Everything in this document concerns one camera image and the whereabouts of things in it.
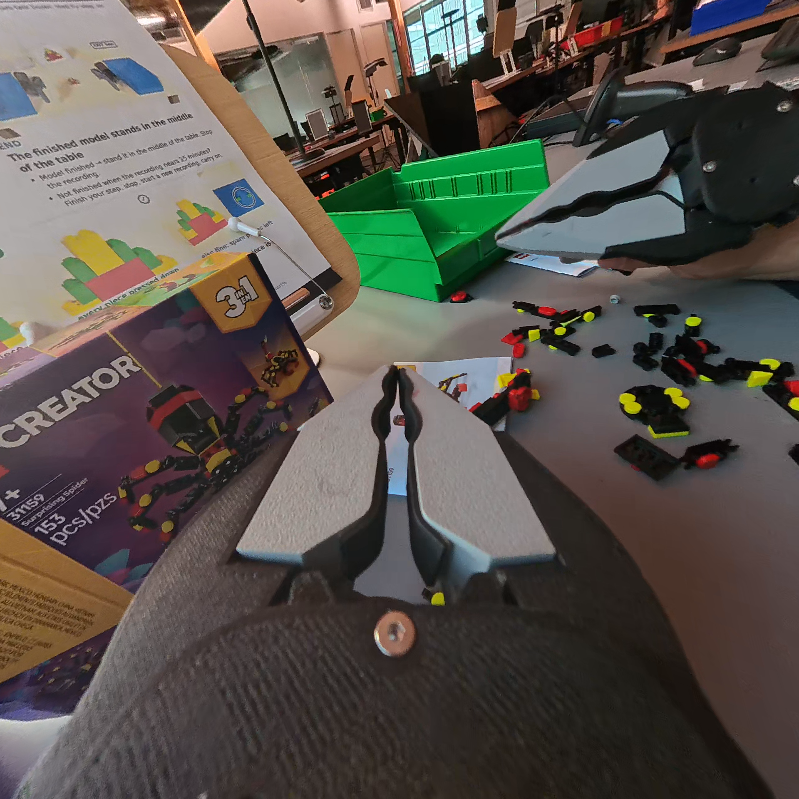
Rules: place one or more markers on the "red yellow black lego model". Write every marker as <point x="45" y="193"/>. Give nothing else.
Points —
<point x="506" y="400"/>

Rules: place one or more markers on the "person's right hand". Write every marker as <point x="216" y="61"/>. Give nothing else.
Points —
<point x="762" y="256"/>

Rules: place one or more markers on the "pile of lego pieces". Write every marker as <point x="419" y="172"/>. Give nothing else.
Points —
<point x="649" y="456"/>

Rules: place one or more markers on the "single red lego brick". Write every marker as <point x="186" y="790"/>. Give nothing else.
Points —
<point x="460" y="296"/>

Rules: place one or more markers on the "green plastic bin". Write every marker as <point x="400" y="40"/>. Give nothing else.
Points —
<point x="437" y="237"/>

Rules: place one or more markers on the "printed instruction sheet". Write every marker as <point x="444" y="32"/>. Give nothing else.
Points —
<point x="125" y="162"/>

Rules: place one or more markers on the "closed instruction booklet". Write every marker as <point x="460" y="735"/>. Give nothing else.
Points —
<point x="549" y="264"/>

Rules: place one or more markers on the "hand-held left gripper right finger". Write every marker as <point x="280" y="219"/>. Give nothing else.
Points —
<point x="481" y="493"/>

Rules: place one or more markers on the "open spider instruction booklet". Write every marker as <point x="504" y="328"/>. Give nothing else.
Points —
<point x="437" y="368"/>

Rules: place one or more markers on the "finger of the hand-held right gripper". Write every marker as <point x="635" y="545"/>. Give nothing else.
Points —
<point x="618" y="175"/>
<point x="599" y="237"/>

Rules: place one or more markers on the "purple lego set box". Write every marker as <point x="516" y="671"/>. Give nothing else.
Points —
<point x="100" y="437"/>

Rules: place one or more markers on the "black barcode scanner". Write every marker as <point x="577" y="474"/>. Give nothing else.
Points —
<point x="624" y="100"/>

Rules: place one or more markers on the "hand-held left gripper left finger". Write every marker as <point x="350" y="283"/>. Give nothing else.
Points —
<point x="318" y="493"/>

